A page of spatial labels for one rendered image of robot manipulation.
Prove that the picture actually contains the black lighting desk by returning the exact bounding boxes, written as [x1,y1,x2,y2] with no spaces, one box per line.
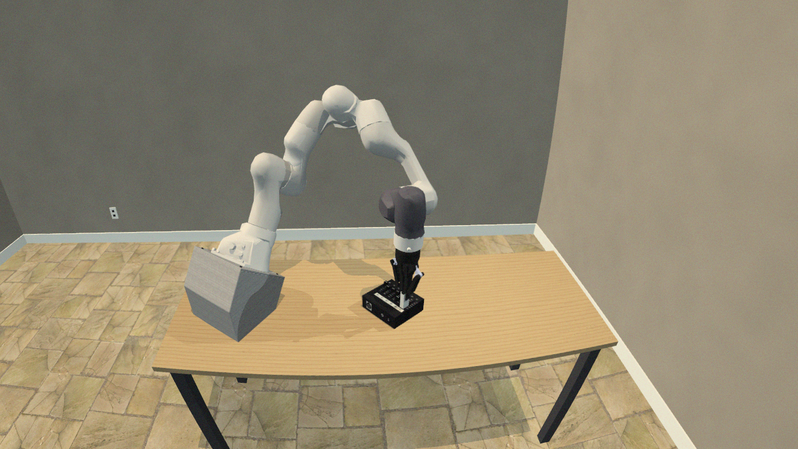
[362,279,424,329]

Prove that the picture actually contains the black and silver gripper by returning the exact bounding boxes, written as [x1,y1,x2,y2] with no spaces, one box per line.
[390,248,425,309]

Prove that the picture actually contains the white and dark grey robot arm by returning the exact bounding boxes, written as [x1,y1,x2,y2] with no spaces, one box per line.
[211,85,438,272]

